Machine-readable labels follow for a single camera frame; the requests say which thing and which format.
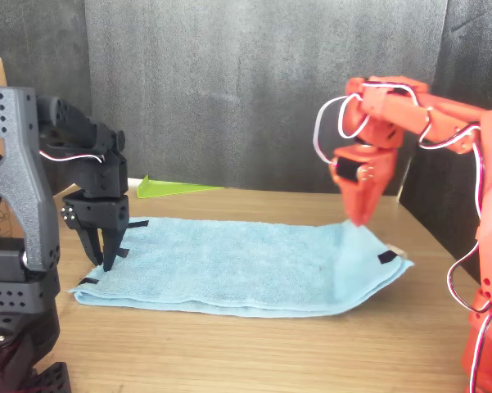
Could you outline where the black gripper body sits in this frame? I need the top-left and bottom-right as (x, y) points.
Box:
(61, 193), (131, 233)

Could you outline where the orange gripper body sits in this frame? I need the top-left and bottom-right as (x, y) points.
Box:
(329, 144), (399, 194)

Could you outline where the light blue towel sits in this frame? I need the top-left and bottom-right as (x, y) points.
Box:
(67, 216), (416, 319)

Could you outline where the dark grey foam panel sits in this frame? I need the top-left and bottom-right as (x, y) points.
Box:
(84, 0), (449, 196)
(0, 0), (94, 194)
(398, 0), (492, 284)

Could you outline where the black arm servo cable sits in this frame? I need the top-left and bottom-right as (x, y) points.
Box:
(38, 148), (106, 165)

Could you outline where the orange gripper servo cable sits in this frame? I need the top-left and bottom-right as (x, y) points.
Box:
(312, 81), (419, 167)

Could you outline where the lime green plastic bracket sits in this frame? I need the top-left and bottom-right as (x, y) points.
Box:
(137, 174), (226, 201)

